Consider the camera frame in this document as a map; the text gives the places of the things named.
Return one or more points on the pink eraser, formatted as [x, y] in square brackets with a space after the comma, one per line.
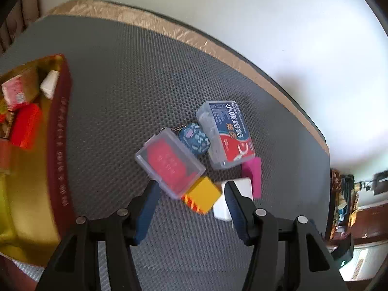
[254, 172]

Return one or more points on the brown block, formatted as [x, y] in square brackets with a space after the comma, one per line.
[4, 154]

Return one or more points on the gold satin sheet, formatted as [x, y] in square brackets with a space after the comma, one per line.
[151, 21]

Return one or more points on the red and beige carton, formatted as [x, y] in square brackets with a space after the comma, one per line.
[13, 92]

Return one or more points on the yellow cube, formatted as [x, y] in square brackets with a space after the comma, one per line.
[203, 195]

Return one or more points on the brown patterned pouch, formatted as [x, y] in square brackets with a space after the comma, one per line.
[336, 182]

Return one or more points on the red block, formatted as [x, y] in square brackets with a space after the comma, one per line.
[25, 125]

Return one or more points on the white plug charger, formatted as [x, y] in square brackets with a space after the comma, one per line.
[242, 186]

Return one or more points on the dark wooden nightstand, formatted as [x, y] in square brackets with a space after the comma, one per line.
[363, 233]

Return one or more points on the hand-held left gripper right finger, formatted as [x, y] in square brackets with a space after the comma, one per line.
[238, 215]

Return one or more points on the blue and red floss box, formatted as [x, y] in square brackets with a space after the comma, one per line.
[227, 133]

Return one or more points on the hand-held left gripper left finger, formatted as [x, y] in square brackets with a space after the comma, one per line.
[148, 209]

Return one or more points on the white box with zigzag side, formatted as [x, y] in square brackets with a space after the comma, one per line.
[50, 83]

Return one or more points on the red tin box gold inside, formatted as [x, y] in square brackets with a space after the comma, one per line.
[60, 157]

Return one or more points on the clear plastic box red insert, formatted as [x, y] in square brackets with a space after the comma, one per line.
[169, 162]

